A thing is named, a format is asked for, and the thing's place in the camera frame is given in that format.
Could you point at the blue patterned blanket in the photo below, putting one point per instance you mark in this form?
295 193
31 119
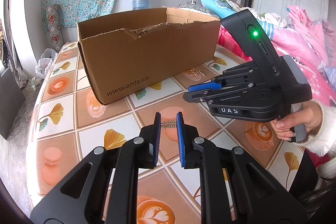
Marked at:
224 9

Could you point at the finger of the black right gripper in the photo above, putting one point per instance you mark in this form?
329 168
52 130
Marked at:
199 96
214 84

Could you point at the right hand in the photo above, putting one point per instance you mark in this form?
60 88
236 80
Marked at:
310 116

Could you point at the dark grey stool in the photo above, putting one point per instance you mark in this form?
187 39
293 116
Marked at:
11 100

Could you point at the white plastic bag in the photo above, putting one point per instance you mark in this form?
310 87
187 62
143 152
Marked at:
45 62

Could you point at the brown cardboard box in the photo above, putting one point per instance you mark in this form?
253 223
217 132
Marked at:
125 52

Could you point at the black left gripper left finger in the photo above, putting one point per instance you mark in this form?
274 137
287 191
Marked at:
102 188

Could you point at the patterned pillow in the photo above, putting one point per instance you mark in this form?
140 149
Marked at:
53 23

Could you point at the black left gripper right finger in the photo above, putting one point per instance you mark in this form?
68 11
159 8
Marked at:
235 188

